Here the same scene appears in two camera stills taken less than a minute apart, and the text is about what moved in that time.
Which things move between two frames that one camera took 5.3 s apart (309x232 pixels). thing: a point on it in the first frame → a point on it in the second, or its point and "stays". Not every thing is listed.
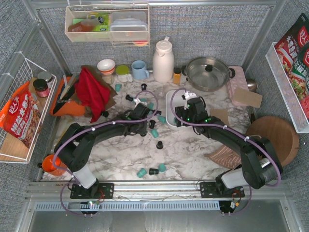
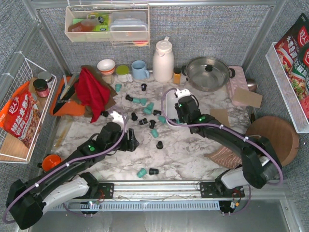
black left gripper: x=149 y=114 → x=130 y=141
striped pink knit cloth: x=225 y=156 stays
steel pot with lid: x=207 y=74 stays
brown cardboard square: x=221 y=113 stays
